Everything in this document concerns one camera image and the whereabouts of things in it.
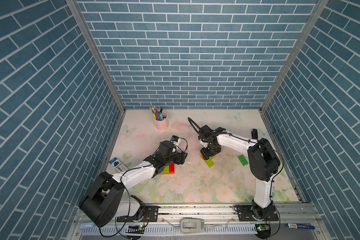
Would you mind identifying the red lego brick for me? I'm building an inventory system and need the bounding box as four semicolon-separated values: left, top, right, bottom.
169;163;175;174

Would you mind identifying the lime green lego brick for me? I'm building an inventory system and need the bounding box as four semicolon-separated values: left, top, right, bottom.
163;166;170;174

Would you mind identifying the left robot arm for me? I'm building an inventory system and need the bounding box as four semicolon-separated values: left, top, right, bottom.
79;136;188;227

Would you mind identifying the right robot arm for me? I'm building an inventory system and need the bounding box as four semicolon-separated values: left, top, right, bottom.
188;118;281;221

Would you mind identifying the pink pen cup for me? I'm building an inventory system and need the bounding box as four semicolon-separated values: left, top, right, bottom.
155;112;169;131

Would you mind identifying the black small box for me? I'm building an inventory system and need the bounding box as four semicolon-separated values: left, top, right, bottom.
251;129;258;140

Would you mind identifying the blue white card box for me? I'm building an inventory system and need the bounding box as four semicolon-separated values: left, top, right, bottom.
109;158;129;173

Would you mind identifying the grey handheld device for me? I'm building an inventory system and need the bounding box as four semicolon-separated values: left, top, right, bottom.
180;218;205;234

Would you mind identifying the blue marker pen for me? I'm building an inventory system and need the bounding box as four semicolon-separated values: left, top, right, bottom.
286;223;316;230

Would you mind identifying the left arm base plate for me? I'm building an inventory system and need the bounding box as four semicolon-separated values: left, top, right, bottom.
117;206;159;223

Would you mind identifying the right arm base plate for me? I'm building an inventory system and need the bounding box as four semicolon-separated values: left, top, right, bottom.
234;204;280;222

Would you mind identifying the light blue object on rail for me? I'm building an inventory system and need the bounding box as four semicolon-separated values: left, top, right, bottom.
80;223;95;230

